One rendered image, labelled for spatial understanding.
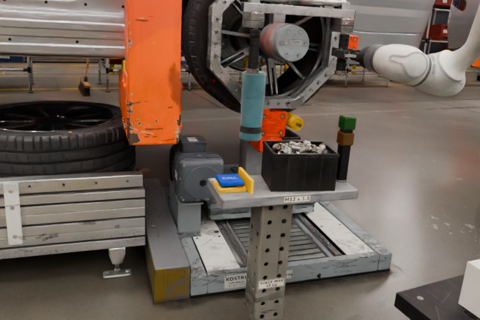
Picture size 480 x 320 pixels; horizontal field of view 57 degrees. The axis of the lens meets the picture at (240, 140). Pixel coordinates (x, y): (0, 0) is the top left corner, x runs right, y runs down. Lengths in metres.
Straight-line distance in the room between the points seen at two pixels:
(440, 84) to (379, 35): 0.91
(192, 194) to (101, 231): 0.35
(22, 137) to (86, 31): 0.51
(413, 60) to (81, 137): 1.11
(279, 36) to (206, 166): 0.55
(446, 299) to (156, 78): 1.00
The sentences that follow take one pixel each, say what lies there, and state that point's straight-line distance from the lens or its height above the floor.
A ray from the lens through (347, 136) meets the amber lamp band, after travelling 1.38.
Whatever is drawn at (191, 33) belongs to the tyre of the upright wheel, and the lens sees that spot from 1.77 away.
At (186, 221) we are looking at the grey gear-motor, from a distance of 1.80.
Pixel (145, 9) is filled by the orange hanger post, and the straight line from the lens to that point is 1.38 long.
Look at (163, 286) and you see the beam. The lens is 1.56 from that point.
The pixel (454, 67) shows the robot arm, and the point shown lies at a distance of 1.43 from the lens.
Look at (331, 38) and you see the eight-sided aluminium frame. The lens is 1.88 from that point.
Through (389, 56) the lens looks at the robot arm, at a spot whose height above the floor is 0.85.
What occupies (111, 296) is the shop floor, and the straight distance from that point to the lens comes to 1.64.
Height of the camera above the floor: 0.93
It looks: 16 degrees down
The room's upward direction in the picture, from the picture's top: 3 degrees clockwise
